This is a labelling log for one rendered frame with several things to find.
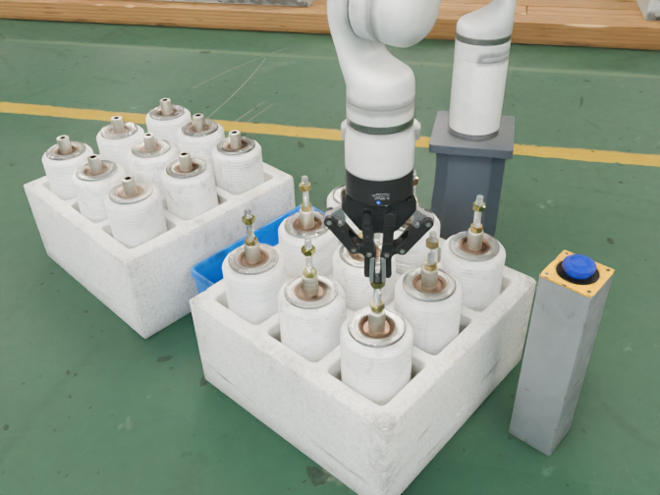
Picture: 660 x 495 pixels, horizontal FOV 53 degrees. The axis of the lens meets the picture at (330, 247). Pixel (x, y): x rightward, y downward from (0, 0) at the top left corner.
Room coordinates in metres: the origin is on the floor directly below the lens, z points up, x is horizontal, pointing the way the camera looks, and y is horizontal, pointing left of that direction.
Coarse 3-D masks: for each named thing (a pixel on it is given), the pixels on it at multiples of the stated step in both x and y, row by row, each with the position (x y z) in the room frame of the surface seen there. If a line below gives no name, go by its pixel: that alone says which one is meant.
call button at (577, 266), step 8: (568, 256) 0.67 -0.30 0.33; (576, 256) 0.67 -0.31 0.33; (584, 256) 0.67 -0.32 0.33; (568, 264) 0.65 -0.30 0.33; (576, 264) 0.65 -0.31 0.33; (584, 264) 0.65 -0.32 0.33; (592, 264) 0.65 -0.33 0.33; (568, 272) 0.65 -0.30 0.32; (576, 272) 0.64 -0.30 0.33; (584, 272) 0.64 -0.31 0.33; (592, 272) 0.64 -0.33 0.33
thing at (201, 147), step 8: (184, 136) 1.22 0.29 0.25; (208, 136) 1.22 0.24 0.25; (216, 136) 1.22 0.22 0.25; (224, 136) 1.25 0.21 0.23; (184, 144) 1.21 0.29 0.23; (192, 144) 1.20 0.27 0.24; (200, 144) 1.20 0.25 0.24; (208, 144) 1.21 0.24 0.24; (192, 152) 1.20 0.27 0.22; (200, 152) 1.20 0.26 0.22; (208, 152) 1.21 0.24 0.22; (208, 160) 1.20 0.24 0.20
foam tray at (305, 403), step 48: (528, 288) 0.79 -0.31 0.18; (240, 336) 0.71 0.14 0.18; (480, 336) 0.69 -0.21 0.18; (240, 384) 0.72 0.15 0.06; (288, 384) 0.64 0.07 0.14; (336, 384) 0.60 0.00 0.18; (432, 384) 0.60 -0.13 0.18; (480, 384) 0.70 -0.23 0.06; (288, 432) 0.65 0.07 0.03; (336, 432) 0.58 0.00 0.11; (384, 432) 0.53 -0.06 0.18; (432, 432) 0.61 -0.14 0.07; (384, 480) 0.53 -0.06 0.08
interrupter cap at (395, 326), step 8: (360, 312) 0.66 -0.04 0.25; (392, 312) 0.66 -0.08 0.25; (352, 320) 0.65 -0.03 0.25; (360, 320) 0.65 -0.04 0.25; (392, 320) 0.64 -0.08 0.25; (400, 320) 0.64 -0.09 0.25; (352, 328) 0.63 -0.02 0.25; (360, 328) 0.63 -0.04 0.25; (392, 328) 0.63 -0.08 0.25; (400, 328) 0.63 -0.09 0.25; (352, 336) 0.62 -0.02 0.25; (360, 336) 0.62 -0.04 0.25; (368, 336) 0.62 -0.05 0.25; (376, 336) 0.62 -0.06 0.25; (384, 336) 0.62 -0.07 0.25; (392, 336) 0.61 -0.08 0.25; (400, 336) 0.61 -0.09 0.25; (360, 344) 0.60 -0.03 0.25; (368, 344) 0.60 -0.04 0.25; (376, 344) 0.60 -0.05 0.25; (384, 344) 0.60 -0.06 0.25; (392, 344) 0.60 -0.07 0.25
